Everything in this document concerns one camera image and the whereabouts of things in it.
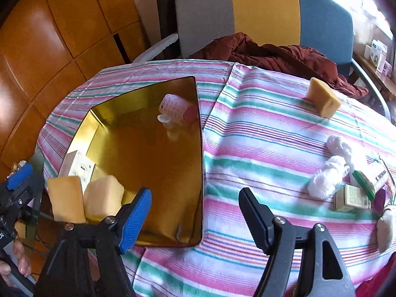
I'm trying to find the purple pouch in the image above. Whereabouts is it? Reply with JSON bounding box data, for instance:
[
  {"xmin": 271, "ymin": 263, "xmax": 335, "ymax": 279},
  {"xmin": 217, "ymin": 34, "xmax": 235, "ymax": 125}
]
[{"xmin": 374, "ymin": 186, "xmax": 390, "ymax": 215}]

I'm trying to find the red cloth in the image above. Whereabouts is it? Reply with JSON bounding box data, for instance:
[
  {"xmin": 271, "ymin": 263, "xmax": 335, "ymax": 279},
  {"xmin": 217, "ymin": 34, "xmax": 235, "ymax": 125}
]
[{"xmin": 354, "ymin": 252, "xmax": 396, "ymax": 297}]

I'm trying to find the person's left hand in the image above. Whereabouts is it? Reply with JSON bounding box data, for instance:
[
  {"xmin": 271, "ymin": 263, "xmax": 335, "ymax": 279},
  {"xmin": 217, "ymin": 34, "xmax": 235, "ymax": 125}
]
[{"xmin": 0, "ymin": 239, "xmax": 33, "ymax": 286}]

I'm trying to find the pale yellow sponge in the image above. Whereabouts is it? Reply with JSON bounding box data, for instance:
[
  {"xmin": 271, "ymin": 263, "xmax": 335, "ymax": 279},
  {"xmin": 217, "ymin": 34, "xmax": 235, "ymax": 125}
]
[
  {"xmin": 83, "ymin": 175, "xmax": 125, "ymax": 220},
  {"xmin": 46, "ymin": 176, "xmax": 87, "ymax": 224}
]

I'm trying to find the wooden side shelf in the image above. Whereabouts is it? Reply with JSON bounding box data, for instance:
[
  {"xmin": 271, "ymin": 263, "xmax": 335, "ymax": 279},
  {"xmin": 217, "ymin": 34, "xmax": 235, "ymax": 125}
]
[{"xmin": 353, "ymin": 51, "xmax": 396, "ymax": 102}]

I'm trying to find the white carton with blue label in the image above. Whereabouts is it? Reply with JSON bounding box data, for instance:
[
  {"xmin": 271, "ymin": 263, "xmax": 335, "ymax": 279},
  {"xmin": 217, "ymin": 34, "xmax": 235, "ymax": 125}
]
[{"xmin": 370, "ymin": 39, "xmax": 388, "ymax": 65}]

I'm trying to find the thick orange-yellow sponge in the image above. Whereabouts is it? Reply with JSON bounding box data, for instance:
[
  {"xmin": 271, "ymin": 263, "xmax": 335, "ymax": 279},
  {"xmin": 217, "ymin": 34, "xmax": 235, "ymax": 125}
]
[{"xmin": 305, "ymin": 77, "xmax": 342, "ymax": 119}]

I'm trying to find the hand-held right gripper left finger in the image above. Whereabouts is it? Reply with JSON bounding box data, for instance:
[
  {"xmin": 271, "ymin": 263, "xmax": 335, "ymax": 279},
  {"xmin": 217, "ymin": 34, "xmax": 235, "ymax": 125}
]
[{"xmin": 33, "ymin": 187, "xmax": 153, "ymax": 297}]

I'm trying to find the white plastic bag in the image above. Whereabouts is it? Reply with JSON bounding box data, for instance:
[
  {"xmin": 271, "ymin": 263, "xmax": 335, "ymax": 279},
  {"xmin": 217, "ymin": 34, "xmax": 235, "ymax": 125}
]
[
  {"xmin": 307, "ymin": 155, "xmax": 350, "ymax": 200},
  {"xmin": 326, "ymin": 134, "xmax": 356, "ymax": 161}
]

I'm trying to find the grey yellow blue chair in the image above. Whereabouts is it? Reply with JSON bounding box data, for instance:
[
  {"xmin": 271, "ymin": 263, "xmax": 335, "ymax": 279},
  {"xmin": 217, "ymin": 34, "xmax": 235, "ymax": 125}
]
[{"xmin": 131, "ymin": 0, "xmax": 392, "ymax": 121}]

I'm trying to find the beige sock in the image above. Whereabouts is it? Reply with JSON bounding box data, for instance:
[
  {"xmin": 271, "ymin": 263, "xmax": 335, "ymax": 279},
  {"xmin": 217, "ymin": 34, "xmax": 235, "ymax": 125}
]
[{"xmin": 376, "ymin": 209, "xmax": 396, "ymax": 254}]

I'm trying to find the white carton box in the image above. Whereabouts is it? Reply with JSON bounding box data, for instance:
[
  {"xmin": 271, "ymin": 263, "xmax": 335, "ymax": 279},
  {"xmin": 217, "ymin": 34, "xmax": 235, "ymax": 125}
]
[{"xmin": 59, "ymin": 150, "xmax": 96, "ymax": 189}]

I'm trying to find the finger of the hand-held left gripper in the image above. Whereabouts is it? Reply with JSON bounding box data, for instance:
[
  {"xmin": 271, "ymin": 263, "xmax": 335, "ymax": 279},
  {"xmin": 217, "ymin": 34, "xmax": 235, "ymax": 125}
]
[{"xmin": 0, "ymin": 163, "xmax": 45, "ymax": 222}]

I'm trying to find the green snack packet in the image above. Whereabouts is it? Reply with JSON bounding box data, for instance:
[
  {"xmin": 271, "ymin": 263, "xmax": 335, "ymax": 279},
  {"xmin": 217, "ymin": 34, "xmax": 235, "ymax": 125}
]
[{"xmin": 349, "ymin": 161, "xmax": 395, "ymax": 201}]

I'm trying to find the striped tablecloth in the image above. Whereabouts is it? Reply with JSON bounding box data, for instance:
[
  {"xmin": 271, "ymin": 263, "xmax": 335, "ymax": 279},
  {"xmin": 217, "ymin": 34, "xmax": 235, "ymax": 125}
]
[{"xmin": 37, "ymin": 59, "xmax": 396, "ymax": 297}]

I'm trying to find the wooden wardrobe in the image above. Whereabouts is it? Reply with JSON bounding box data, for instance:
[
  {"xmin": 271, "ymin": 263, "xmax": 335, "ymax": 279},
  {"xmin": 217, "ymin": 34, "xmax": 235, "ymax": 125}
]
[{"xmin": 0, "ymin": 0, "xmax": 149, "ymax": 177}]

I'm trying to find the pink translucent box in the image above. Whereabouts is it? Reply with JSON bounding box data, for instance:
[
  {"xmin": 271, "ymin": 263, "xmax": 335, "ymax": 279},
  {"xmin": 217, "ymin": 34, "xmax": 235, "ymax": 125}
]
[{"xmin": 159, "ymin": 94, "xmax": 198, "ymax": 124}]

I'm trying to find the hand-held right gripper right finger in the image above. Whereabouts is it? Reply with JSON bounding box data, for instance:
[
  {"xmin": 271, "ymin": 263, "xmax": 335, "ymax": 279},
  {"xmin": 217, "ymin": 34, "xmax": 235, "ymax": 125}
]
[{"xmin": 238, "ymin": 187, "xmax": 356, "ymax": 297}]

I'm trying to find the small green box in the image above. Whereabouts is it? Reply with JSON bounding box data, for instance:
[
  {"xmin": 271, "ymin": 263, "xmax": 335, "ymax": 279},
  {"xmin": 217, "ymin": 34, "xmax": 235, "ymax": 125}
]
[{"xmin": 333, "ymin": 184, "xmax": 371, "ymax": 212}]

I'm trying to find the gold metal tin tray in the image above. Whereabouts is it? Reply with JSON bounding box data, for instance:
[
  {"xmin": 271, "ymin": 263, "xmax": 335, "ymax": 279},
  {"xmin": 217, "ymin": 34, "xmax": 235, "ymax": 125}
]
[{"xmin": 58, "ymin": 76, "xmax": 205, "ymax": 248}]

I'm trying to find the dark red jacket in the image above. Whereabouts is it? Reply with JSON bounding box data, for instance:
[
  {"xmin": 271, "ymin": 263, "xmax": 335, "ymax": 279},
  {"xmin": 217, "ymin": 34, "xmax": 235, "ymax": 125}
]
[{"xmin": 187, "ymin": 32, "xmax": 369, "ymax": 99}]

